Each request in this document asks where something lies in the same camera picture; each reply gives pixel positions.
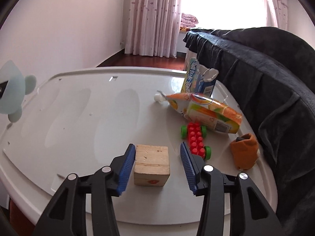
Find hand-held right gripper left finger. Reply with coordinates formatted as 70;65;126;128
32;143;136;236

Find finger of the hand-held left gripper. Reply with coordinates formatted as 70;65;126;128
0;80;9;99

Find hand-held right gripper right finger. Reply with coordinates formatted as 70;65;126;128
180;141;286;236

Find light blue silicone cup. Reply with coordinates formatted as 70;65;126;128
0;60;37;123

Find wooden block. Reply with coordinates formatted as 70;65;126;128
134;145;171;187

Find red toy block car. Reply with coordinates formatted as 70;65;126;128
181;122;212;162

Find orange juice pouch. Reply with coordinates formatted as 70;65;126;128
154;90;243;134

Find orange sock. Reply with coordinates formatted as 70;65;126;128
230;133;261;171

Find white plastic storage box lid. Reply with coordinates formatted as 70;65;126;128
0;66;278;226

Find blue and white drink carton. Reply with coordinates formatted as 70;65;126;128
181;57;219;96

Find folded pink quilts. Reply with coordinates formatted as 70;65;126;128
180;12;199;32

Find pink patterned curtain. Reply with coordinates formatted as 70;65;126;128
124;0;184;59
262;0;288;30

